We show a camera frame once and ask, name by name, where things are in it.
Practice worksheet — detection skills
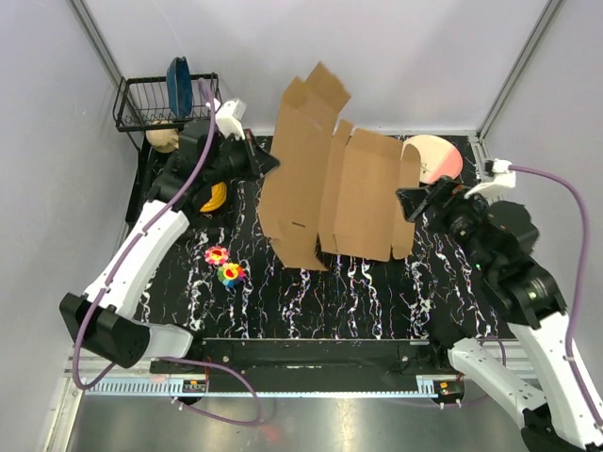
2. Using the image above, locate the brown cardboard box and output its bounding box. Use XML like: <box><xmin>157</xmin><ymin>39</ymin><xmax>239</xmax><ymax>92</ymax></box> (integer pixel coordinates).
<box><xmin>257</xmin><ymin>63</ymin><xmax>421</xmax><ymax>271</ymax></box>

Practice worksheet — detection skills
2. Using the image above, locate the pink flower toy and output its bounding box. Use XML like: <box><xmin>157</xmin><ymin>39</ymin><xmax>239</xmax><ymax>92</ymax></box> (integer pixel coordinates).
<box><xmin>204</xmin><ymin>246</ymin><xmax>230</xmax><ymax>266</ymax></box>

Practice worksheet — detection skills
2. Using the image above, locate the yellow ribbed bowl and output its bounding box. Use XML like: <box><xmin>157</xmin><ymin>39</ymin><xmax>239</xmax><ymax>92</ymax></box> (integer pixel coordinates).
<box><xmin>200</xmin><ymin>182</ymin><xmax>228</xmax><ymax>213</ymax></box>

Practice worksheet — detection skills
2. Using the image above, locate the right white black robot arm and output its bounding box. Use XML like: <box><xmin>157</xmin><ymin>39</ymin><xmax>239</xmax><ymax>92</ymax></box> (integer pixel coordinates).
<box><xmin>396</xmin><ymin>177</ymin><xmax>602</xmax><ymax>451</ymax></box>

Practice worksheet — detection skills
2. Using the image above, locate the black wire dish rack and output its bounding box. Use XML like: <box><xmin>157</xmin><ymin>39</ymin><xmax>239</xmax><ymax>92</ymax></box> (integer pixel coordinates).
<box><xmin>112</xmin><ymin>73</ymin><xmax>221</xmax><ymax>133</ymax></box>

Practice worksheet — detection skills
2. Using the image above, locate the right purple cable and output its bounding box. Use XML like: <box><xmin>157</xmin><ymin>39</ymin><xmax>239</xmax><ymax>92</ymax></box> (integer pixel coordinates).
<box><xmin>376</xmin><ymin>164</ymin><xmax>603</xmax><ymax>425</ymax></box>

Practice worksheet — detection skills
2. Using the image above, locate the rainbow flower toy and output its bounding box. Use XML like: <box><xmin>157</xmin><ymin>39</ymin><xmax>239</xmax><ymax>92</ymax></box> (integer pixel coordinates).
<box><xmin>218</xmin><ymin>263</ymin><xmax>246</xmax><ymax>287</ymax></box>

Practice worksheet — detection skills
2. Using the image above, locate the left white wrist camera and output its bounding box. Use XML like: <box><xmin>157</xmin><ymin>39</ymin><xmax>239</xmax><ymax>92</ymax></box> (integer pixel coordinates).
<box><xmin>214</xmin><ymin>98</ymin><xmax>246</xmax><ymax>140</ymax></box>

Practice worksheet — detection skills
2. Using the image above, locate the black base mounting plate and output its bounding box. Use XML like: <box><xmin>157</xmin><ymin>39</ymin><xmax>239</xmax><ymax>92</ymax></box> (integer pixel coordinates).
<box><xmin>149</xmin><ymin>337</ymin><xmax>453</xmax><ymax>395</ymax></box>

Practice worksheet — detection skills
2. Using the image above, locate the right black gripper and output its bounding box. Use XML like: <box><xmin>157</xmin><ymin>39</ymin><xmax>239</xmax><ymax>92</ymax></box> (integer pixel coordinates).
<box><xmin>395</xmin><ymin>173</ymin><xmax>497</xmax><ymax>275</ymax></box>

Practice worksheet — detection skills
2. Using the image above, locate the blue plate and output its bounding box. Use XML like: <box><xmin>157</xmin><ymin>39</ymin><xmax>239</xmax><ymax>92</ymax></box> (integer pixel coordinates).
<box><xmin>166</xmin><ymin>56</ymin><xmax>193</xmax><ymax>119</ymax></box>

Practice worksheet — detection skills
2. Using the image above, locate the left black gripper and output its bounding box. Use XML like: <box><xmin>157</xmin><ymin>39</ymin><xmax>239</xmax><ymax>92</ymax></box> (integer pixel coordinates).
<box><xmin>205</xmin><ymin>129</ymin><xmax>282</xmax><ymax>186</ymax></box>

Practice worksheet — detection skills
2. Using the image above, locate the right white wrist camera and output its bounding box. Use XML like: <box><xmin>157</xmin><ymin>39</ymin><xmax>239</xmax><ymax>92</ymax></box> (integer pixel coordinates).
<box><xmin>464</xmin><ymin>158</ymin><xmax>516</xmax><ymax>200</ymax></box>

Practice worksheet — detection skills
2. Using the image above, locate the beige mug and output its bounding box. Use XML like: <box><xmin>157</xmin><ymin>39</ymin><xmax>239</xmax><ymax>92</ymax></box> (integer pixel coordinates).
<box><xmin>145</xmin><ymin>128</ymin><xmax>179</xmax><ymax>153</ymax></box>

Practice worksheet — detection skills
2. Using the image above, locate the black tray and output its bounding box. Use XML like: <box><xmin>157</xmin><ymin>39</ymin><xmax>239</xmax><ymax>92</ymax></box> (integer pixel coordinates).
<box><xmin>125</xmin><ymin>134</ymin><xmax>155</xmax><ymax>226</ymax></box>

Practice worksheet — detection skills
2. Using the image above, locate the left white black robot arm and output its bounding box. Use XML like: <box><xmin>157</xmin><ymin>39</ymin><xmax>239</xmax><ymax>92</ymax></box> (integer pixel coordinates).
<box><xmin>59</xmin><ymin>120</ymin><xmax>280</xmax><ymax>373</ymax></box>

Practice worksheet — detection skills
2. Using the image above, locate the pink cream round plate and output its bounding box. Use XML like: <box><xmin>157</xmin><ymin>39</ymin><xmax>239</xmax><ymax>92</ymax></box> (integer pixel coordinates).
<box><xmin>404</xmin><ymin>135</ymin><xmax>464</xmax><ymax>185</ymax></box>

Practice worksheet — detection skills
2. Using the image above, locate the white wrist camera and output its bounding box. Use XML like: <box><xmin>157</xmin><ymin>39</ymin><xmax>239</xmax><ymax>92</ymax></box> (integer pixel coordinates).
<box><xmin>464</xmin><ymin>158</ymin><xmax>516</xmax><ymax>200</ymax></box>
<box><xmin>214</xmin><ymin>98</ymin><xmax>246</xmax><ymax>140</ymax></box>

